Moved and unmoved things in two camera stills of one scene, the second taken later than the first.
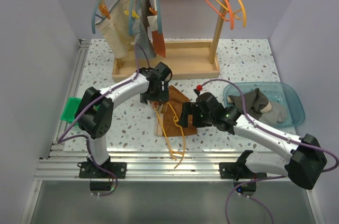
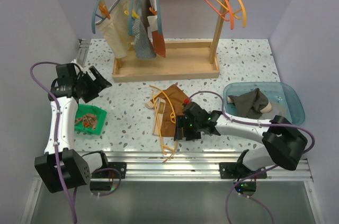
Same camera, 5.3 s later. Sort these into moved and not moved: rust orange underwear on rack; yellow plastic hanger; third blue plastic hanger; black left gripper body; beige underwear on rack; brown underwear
Moved: black left gripper body; yellow plastic hanger
Not moved: brown underwear; third blue plastic hanger; beige underwear on rack; rust orange underwear on rack
